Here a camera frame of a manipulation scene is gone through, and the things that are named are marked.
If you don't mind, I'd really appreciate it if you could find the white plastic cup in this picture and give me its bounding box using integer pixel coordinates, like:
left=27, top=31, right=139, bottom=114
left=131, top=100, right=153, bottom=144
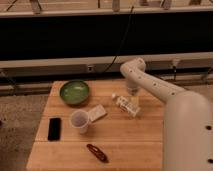
left=70, top=110, right=90, bottom=134

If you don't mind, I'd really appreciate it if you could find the green bowl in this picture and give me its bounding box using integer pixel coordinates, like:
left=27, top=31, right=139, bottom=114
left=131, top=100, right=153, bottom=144
left=59, top=80, right=90, bottom=105

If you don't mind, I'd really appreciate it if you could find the white rectangular box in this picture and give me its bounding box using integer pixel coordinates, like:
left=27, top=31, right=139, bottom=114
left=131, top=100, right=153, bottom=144
left=88, top=105, right=107, bottom=122

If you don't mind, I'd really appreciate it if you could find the black hanging cable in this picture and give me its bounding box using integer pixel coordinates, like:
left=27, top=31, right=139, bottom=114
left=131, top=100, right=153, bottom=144
left=101, top=5, right=135, bottom=74

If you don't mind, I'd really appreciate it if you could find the black smartphone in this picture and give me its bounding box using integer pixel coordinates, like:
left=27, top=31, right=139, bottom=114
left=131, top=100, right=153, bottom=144
left=48, top=118, right=61, bottom=141

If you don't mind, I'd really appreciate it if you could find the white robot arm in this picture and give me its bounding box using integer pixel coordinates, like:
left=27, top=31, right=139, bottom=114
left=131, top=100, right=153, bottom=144
left=120, top=58, right=213, bottom=171

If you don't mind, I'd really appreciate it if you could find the clear plastic bottle white label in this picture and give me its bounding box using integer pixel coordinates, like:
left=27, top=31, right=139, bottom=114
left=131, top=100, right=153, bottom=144
left=112, top=93, right=140, bottom=117

